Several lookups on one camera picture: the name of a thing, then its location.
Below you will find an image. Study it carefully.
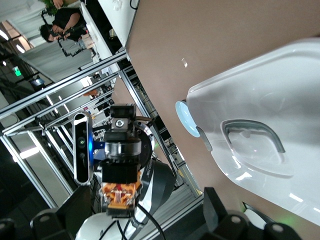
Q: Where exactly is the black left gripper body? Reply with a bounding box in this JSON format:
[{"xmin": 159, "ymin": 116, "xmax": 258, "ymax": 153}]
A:
[{"xmin": 135, "ymin": 121, "xmax": 156, "ymax": 176}]

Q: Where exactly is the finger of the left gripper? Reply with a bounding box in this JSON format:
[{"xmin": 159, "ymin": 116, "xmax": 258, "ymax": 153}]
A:
[
  {"xmin": 106, "ymin": 206, "xmax": 137, "ymax": 220},
  {"xmin": 109, "ymin": 103, "xmax": 138, "ymax": 132}
]

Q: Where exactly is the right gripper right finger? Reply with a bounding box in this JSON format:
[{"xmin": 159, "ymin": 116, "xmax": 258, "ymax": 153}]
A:
[{"xmin": 199, "ymin": 187, "xmax": 304, "ymax": 240}]

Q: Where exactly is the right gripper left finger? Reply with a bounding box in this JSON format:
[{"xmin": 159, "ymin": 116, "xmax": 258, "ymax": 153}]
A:
[{"xmin": 0, "ymin": 185, "xmax": 94, "ymax": 240}]

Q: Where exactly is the light blue round plate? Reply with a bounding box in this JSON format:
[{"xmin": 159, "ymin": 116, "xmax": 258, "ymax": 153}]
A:
[{"xmin": 174, "ymin": 100, "xmax": 202, "ymax": 138}]

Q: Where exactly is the small computer monitor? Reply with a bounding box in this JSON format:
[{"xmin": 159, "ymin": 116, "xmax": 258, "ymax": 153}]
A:
[{"xmin": 29, "ymin": 77, "xmax": 48, "ymax": 89}]

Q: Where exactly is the person in black shirt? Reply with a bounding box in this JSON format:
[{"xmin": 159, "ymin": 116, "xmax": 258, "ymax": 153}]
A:
[{"xmin": 39, "ymin": 7, "xmax": 88, "ymax": 44}]

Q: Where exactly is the green exit sign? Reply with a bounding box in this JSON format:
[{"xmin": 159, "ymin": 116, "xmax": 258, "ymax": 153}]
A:
[{"xmin": 12, "ymin": 65, "xmax": 24, "ymax": 79}]

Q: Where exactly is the green potted plant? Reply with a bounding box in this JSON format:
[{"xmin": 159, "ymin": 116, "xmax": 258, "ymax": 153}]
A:
[{"xmin": 39, "ymin": 0, "xmax": 70, "ymax": 17}]

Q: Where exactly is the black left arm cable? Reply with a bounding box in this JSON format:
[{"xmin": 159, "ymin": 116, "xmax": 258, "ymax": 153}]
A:
[{"xmin": 101, "ymin": 203, "xmax": 167, "ymax": 240}]

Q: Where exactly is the blue camera mount bracket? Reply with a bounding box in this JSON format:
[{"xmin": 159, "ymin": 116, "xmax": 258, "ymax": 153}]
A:
[{"xmin": 89, "ymin": 140, "xmax": 107, "ymax": 173}]

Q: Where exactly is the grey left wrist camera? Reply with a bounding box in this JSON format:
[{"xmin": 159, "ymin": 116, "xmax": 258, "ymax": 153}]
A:
[{"xmin": 73, "ymin": 111, "xmax": 94, "ymax": 186}]

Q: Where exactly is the aluminium extrusion frame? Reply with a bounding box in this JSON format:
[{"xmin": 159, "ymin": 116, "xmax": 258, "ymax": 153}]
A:
[{"xmin": 0, "ymin": 48, "xmax": 205, "ymax": 210}]

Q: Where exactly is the white lunch box grey handle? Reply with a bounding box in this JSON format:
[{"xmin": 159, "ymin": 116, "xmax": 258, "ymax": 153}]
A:
[{"xmin": 186, "ymin": 37, "xmax": 320, "ymax": 227}]

